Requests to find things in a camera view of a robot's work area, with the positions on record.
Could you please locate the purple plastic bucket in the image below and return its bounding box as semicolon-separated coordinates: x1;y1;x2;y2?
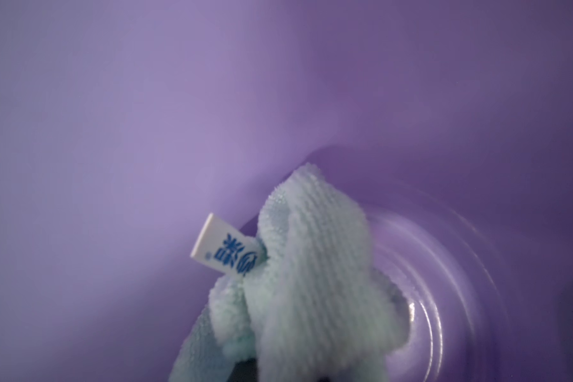
0;1;573;381

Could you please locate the mint green microfibre cloth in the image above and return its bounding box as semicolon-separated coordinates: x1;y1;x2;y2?
169;164;410;381

